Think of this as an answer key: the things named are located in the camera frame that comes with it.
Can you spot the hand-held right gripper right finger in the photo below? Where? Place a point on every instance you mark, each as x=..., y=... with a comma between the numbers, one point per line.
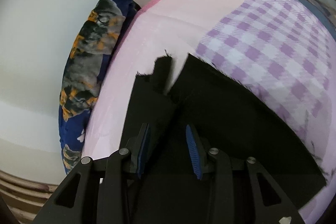
x=193, y=150

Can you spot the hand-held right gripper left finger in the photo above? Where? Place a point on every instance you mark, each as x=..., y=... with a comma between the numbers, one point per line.
x=144, y=145

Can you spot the black pants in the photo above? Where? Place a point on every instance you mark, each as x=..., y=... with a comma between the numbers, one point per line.
x=223, y=121

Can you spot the blue pillow with orange print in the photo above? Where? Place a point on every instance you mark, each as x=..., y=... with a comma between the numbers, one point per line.
x=86, y=69

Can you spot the beige curtain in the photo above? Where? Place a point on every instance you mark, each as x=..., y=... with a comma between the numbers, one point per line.
x=21, y=195

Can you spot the pink and purple checked bedsheet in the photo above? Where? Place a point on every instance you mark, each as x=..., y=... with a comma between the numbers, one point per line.
x=183, y=16

